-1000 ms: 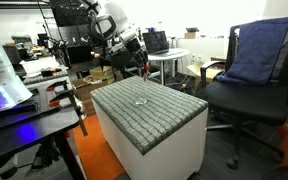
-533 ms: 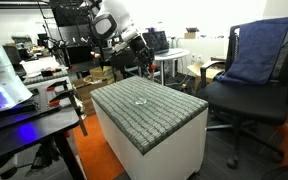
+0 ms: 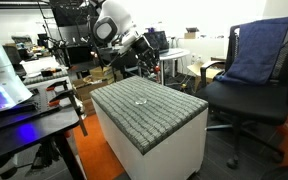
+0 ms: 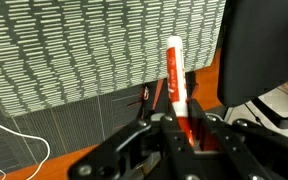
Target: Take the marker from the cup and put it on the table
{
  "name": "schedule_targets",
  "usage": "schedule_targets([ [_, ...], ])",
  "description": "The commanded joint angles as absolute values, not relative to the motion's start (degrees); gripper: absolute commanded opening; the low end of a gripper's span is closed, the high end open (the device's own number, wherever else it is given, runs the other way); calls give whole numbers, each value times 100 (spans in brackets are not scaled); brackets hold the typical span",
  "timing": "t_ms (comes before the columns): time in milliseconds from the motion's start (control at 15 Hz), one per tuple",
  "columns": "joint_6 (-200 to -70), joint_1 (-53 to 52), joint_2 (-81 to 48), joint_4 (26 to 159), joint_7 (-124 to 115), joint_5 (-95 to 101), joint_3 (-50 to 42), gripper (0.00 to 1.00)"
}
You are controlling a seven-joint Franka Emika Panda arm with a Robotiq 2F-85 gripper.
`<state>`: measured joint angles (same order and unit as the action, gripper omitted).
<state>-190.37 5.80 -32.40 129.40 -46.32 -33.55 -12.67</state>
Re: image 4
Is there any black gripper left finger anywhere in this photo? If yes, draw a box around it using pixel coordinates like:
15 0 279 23
67 112 199 180

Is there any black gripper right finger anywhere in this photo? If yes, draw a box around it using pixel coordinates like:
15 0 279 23
188 99 288 180

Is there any red and white marker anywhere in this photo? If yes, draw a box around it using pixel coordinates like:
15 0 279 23
165 35 196 148

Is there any black office chair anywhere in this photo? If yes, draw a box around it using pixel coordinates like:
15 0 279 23
216 0 288 130

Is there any dark woven table mat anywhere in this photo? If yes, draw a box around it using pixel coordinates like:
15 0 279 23
0 0 227 118

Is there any white loose cable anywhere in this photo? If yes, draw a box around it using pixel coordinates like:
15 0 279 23
0 118 52 180

